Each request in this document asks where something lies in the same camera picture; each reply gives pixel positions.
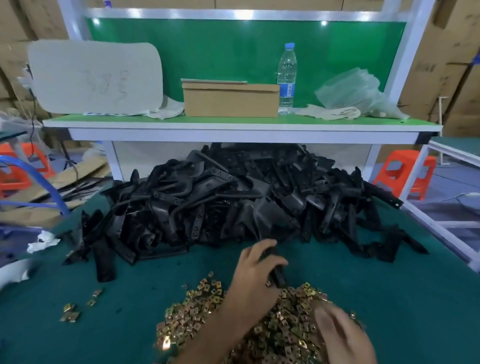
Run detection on person's right hand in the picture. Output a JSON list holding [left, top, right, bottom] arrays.
[[313, 303, 378, 364]]

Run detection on person's left hand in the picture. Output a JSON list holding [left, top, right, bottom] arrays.
[[223, 238, 289, 322]]

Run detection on black plastic bracket part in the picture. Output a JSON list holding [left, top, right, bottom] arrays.
[[262, 245, 289, 289]]

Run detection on person's left forearm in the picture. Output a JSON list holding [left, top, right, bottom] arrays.
[[175, 300, 271, 364]]

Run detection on pile of black plastic brackets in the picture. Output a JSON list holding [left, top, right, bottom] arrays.
[[62, 142, 430, 284]]

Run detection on pile of brass clip nuts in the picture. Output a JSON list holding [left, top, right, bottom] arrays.
[[155, 271, 367, 364]]

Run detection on orange plastic stool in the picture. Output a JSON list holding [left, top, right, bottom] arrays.
[[373, 149, 438, 202], [0, 144, 34, 200], [20, 142, 52, 178]]

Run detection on white cloth gloves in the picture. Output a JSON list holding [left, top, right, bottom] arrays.
[[294, 104, 363, 122]]

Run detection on brown cardboard box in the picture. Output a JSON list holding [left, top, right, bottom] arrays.
[[181, 78, 281, 118]]

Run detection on clear plastic water bottle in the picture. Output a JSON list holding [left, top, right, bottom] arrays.
[[276, 42, 298, 116]]

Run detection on clear plastic bag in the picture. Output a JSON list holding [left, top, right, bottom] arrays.
[[314, 67, 410, 121]]

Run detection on white crumpled cloth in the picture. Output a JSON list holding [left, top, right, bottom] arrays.
[[144, 94, 186, 120]]

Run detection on green back panel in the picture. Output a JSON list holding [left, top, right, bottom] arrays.
[[85, 17, 408, 114]]

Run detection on flat cardboard sheets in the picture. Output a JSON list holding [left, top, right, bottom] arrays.
[[0, 155, 113, 230]]

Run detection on white paper scrap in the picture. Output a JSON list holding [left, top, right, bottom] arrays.
[[26, 230, 61, 254]]

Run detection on grey foam board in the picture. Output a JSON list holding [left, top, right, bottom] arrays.
[[27, 39, 164, 115]]

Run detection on white plastic piece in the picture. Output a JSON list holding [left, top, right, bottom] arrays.
[[0, 258, 35, 292]]

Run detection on stack of cardboard cartons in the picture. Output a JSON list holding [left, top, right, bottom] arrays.
[[0, 0, 70, 151], [397, 0, 480, 138]]

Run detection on white workbench shelf frame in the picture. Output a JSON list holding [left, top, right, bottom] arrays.
[[42, 0, 444, 181]]

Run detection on white cable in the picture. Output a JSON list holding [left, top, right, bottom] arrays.
[[423, 191, 480, 206]]

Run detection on white neighbouring table frame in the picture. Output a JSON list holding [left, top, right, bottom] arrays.
[[399, 136, 480, 273]]

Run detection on blue hose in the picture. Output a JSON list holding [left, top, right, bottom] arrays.
[[0, 155, 72, 218]]

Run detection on black cable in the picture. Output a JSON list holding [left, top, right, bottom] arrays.
[[25, 63, 80, 181]]

